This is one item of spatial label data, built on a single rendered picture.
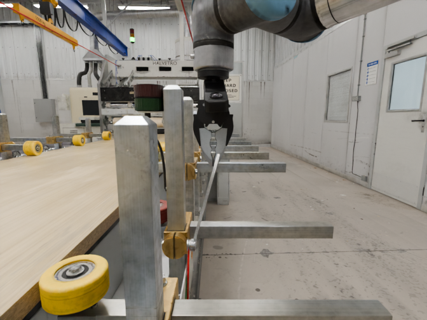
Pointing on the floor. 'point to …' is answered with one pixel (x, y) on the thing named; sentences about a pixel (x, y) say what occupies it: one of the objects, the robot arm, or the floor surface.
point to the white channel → (181, 29)
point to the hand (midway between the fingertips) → (213, 161)
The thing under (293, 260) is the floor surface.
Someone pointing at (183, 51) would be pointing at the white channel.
